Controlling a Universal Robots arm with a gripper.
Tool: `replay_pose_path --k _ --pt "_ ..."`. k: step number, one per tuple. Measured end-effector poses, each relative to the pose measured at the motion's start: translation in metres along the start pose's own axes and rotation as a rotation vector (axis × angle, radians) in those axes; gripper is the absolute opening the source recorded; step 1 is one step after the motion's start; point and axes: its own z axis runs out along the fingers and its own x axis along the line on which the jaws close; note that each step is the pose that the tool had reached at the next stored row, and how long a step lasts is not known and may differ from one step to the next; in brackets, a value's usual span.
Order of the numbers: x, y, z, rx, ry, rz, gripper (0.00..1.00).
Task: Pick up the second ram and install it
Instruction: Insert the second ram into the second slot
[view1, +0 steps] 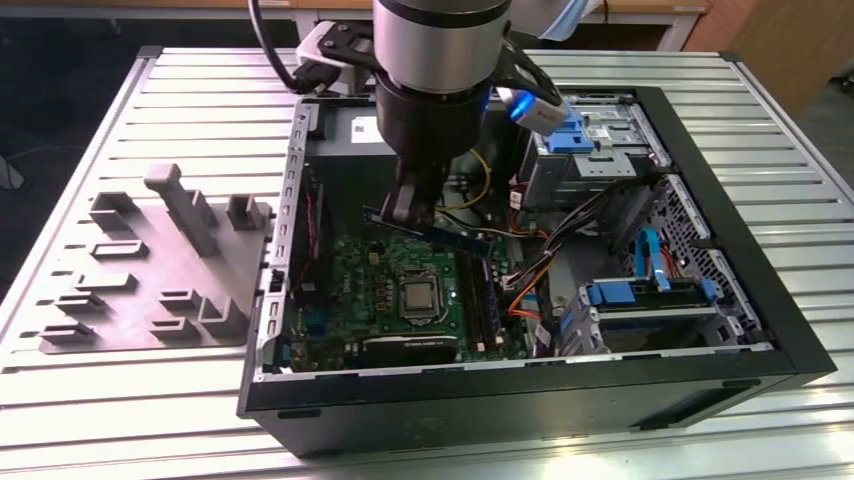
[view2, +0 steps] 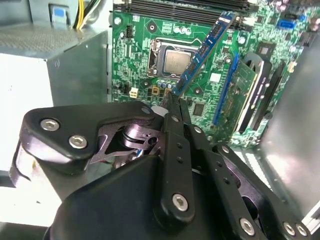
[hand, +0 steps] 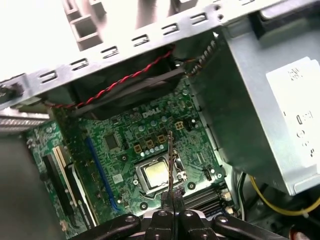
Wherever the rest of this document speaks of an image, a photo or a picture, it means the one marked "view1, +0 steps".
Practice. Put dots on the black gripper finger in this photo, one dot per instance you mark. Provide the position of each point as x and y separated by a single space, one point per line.
408 207

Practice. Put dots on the green RAM stick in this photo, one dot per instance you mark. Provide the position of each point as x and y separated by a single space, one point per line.
467 241

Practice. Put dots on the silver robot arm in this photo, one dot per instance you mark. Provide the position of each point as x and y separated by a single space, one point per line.
434 45

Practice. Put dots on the grey power supply unit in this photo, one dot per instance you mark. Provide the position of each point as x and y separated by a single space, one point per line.
347 190

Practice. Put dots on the green motherboard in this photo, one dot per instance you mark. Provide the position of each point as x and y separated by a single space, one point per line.
353 260

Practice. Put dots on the silver CPU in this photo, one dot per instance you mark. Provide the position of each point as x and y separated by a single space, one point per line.
419 296

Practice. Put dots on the CPU socket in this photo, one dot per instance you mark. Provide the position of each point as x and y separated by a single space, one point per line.
421 317

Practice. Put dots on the metal drive cage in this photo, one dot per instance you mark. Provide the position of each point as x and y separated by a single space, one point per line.
600 165

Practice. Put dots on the black graphics card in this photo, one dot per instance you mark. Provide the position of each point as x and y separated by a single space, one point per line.
409 350

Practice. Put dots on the blue disk carrier with disk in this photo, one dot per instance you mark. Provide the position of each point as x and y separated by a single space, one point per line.
610 294

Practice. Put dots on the grey parts rack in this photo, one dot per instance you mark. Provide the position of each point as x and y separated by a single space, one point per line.
173 270

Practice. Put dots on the black open PC case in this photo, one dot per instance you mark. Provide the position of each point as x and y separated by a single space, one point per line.
467 415

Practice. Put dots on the white framed wooden desk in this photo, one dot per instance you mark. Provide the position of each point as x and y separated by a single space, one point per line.
680 25

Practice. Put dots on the brown wooden cabinet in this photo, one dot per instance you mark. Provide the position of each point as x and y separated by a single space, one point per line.
787 50

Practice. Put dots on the white chair leg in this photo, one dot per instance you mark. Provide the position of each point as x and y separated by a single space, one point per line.
9 172

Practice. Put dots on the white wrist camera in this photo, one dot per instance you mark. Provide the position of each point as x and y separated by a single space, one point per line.
343 75

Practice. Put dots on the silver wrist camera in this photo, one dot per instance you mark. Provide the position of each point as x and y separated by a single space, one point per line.
543 115

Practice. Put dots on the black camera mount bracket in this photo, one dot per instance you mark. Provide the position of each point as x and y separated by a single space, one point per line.
536 75

